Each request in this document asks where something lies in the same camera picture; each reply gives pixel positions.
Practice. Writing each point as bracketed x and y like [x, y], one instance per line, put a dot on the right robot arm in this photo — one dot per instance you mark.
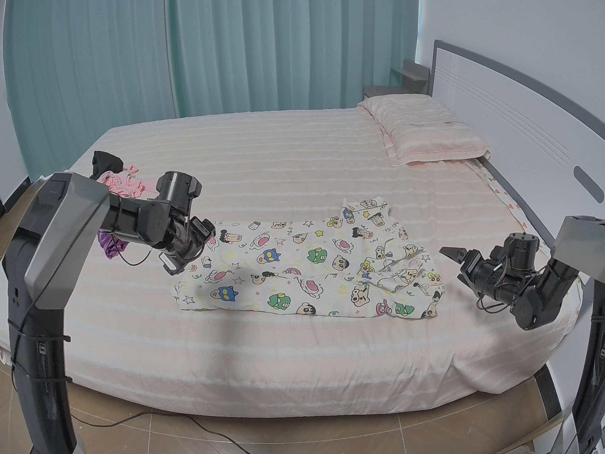
[539, 296]

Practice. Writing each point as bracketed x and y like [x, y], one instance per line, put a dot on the pink garment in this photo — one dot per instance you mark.
[125, 185]

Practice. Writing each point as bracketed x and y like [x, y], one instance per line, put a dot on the pale pink pillow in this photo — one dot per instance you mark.
[425, 130]

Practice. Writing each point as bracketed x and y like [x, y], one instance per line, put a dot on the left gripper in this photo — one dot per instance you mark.
[196, 239]

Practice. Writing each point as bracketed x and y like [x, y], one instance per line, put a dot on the bed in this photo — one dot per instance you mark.
[307, 159]

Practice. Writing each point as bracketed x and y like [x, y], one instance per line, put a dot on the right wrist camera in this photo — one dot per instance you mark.
[497, 253]

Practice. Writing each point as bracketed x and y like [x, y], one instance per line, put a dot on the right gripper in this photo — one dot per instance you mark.
[482, 275]

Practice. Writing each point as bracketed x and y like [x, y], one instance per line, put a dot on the black garment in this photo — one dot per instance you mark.
[106, 161]

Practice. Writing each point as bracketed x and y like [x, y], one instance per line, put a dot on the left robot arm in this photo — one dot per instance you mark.
[61, 234]

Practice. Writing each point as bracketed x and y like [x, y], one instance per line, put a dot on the blue-green curtain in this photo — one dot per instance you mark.
[85, 64]
[293, 40]

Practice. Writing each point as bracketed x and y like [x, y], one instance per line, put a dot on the purple garment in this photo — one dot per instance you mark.
[111, 248]

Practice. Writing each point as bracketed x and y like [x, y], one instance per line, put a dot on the white printed pyjama top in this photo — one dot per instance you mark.
[307, 272]

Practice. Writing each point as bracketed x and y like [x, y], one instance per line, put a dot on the grey bedside table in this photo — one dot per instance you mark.
[378, 91]

